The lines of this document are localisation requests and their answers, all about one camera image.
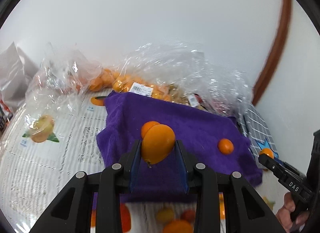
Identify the grey checked cloth, blue star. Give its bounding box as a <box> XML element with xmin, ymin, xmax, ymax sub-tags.
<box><xmin>236</xmin><ymin>105</ymin><xmax>280</xmax><ymax>159</ymax></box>

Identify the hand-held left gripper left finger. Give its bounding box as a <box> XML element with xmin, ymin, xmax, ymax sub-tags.
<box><xmin>29</xmin><ymin>139</ymin><xmax>143</xmax><ymax>233</ymax></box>

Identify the red snack packet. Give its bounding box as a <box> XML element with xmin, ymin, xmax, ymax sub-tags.
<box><xmin>188</xmin><ymin>93</ymin><xmax>208</xmax><ymax>109</ymax></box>

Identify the purple towel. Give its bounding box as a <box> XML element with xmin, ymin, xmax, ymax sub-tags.
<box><xmin>92</xmin><ymin>91</ymin><xmax>263</xmax><ymax>211</ymax></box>

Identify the brown wooden door frame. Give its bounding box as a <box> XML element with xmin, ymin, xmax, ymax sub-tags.
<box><xmin>251</xmin><ymin>0</ymin><xmax>293</xmax><ymax>106</ymax></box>

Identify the fruit-printed tablecloth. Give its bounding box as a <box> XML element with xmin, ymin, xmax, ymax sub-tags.
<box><xmin>0</xmin><ymin>90</ymin><xmax>283</xmax><ymax>233</ymax></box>

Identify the grey plastic bag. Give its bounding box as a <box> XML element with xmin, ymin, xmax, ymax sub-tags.
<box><xmin>0</xmin><ymin>42</ymin><xmax>39</xmax><ymax>104</ymax></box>

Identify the orange mandarin with stem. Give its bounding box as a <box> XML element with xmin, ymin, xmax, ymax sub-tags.
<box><xmin>141</xmin><ymin>125</ymin><xmax>176</xmax><ymax>166</ymax></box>

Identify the red and black packet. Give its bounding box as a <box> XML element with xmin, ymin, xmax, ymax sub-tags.
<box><xmin>0</xmin><ymin>99</ymin><xmax>13</xmax><ymax>133</ymax></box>

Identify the pile of bagged mandarins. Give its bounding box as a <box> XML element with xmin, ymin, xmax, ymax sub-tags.
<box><xmin>111</xmin><ymin>71</ymin><xmax>173</xmax><ymax>101</ymax></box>
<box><xmin>75</xmin><ymin>69</ymin><xmax>112</xmax><ymax>92</ymax></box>

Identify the person's right hand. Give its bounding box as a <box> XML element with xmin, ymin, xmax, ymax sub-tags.
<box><xmin>276</xmin><ymin>192</ymin><xmax>310</xmax><ymax>233</ymax></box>

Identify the large clear plastic bag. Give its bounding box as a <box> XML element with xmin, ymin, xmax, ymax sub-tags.
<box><xmin>110</xmin><ymin>42</ymin><xmax>254</xmax><ymax>121</ymax></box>

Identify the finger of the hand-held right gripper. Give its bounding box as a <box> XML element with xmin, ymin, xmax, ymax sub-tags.
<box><xmin>258</xmin><ymin>154</ymin><xmax>288</xmax><ymax>182</ymax></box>

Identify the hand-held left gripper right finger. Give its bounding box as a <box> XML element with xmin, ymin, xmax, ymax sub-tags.
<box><xmin>175</xmin><ymin>140</ymin><xmax>288</xmax><ymax>233</ymax></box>

